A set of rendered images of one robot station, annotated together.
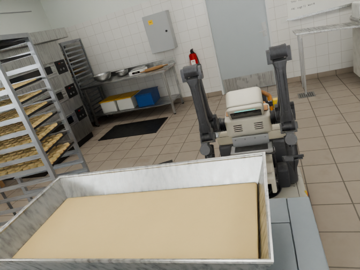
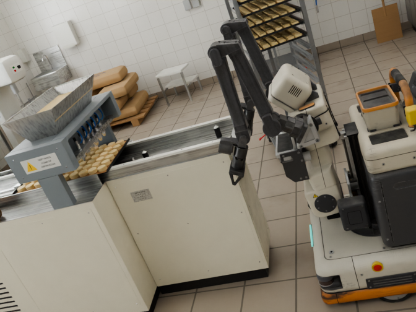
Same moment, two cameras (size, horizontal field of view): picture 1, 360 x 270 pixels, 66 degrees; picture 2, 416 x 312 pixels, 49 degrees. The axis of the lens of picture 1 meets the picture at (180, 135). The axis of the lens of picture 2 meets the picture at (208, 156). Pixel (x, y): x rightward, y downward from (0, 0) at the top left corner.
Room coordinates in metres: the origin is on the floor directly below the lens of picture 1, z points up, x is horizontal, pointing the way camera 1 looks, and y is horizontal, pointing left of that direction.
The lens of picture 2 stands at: (1.04, -2.35, 1.74)
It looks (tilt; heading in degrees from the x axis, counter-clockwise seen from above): 23 degrees down; 87
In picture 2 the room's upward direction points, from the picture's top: 21 degrees counter-clockwise
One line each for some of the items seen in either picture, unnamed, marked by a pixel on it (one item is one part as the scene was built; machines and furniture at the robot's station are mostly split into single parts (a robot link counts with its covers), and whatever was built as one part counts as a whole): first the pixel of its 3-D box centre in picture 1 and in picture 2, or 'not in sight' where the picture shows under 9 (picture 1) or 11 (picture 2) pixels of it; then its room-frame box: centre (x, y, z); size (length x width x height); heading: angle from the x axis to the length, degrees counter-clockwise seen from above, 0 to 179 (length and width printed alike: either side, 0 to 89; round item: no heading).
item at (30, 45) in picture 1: (73, 139); (309, 31); (2.20, 0.85, 0.97); 0.03 x 0.03 x 1.70; 83
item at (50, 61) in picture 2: not in sight; (53, 69); (-0.30, 4.71, 0.91); 1.00 x 0.36 x 1.11; 158
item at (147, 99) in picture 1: (148, 96); not in sight; (5.73, 0.42, 0.36); 0.46 x 0.38 x 0.26; 160
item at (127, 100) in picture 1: (129, 100); not in sight; (5.90, 0.84, 0.36); 0.46 x 0.38 x 0.26; 158
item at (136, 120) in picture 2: not in sight; (114, 119); (0.29, 4.01, 0.06); 1.20 x 0.80 x 0.11; 161
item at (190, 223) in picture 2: not in sight; (194, 210); (0.97, -0.03, 0.45); 0.70 x 0.34 x 0.90; 160
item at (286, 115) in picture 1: (283, 91); (230, 95); (1.30, -0.55, 1.18); 0.11 x 0.06 x 0.43; 70
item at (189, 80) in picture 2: not in sight; (179, 83); (1.33, 3.89, 0.23); 0.44 x 0.44 x 0.46; 60
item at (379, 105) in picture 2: not in sight; (377, 108); (1.92, -0.54, 0.87); 0.23 x 0.15 x 0.11; 70
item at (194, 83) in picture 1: (199, 105); (239, 65); (1.45, -0.15, 1.18); 0.11 x 0.06 x 0.43; 70
